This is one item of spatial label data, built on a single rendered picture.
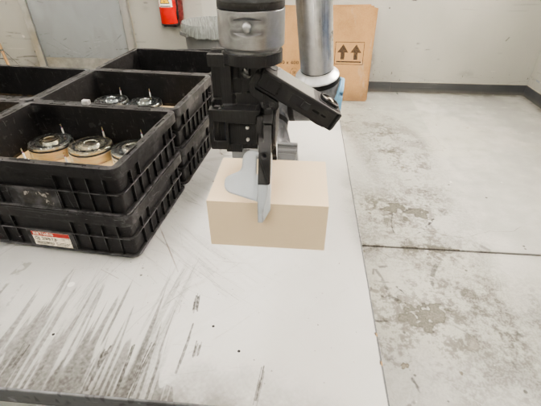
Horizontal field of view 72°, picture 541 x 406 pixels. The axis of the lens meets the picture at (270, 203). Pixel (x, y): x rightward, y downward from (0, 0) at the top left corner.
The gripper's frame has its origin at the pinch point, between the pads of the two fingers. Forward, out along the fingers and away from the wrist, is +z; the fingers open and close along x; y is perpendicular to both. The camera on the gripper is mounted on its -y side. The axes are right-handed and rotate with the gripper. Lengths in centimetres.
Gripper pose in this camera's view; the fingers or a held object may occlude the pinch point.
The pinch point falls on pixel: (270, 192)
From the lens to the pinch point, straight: 54.9
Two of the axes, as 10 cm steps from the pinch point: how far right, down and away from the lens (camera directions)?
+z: 0.0, 8.2, 5.7
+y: -10.0, -0.4, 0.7
